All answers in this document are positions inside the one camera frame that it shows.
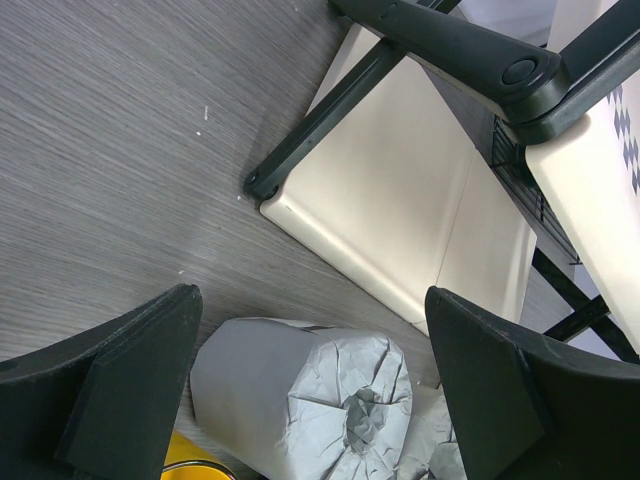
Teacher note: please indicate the left grey paper roll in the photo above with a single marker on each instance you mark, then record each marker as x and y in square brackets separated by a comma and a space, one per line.
[294, 400]

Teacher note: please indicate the right grey paper roll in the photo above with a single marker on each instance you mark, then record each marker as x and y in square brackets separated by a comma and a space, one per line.
[431, 450]

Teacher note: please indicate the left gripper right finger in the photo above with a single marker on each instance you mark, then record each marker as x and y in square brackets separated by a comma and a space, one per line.
[526, 406]

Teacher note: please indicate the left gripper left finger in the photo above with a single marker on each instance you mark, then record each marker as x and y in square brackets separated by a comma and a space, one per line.
[101, 404]

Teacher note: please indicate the cream three-tier checkered shelf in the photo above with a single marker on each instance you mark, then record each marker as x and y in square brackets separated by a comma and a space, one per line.
[441, 153]

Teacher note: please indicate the yellow cup with handle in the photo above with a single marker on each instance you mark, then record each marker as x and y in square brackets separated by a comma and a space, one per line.
[186, 461]

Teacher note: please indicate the grey paper roll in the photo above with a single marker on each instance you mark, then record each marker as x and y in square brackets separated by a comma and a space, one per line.
[294, 400]
[431, 450]

